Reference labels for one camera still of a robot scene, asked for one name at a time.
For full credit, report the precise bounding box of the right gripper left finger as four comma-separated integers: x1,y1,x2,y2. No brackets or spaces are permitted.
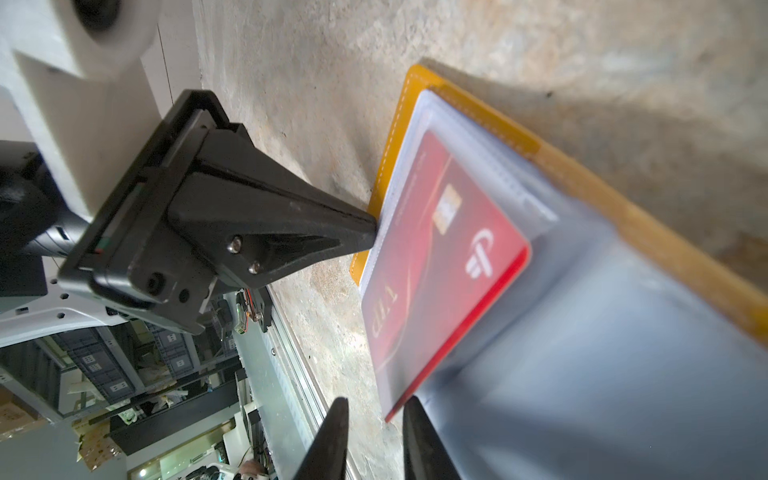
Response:
294,397,349,480

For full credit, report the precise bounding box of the yellow leather card holder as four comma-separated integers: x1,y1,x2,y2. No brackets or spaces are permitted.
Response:
350,65,767,479

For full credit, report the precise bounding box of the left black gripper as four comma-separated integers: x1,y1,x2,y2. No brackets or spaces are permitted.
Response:
1,90,376,335

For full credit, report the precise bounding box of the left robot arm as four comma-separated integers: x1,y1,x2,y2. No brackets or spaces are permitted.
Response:
1,90,377,346

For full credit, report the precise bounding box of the red VIP card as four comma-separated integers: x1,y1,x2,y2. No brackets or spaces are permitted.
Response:
362,132,532,421

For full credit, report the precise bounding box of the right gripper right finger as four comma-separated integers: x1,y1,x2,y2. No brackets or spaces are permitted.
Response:
403,396,460,480

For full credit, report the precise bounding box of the aluminium mounting rail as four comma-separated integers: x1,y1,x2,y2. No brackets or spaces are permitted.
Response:
263,288,332,479

